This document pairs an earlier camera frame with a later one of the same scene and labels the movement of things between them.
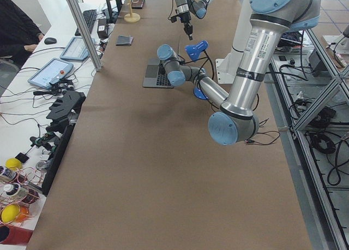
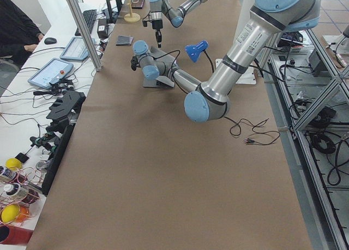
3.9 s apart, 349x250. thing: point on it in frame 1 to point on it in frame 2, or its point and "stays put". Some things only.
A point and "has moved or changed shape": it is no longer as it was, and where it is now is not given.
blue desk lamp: x=193 y=51 stays put
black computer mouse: x=50 y=41 stays put
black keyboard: x=89 y=16 stays put
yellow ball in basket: x=9 y=212 stays put
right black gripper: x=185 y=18 to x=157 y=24
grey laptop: x=156 y=76 has moved or changed shape
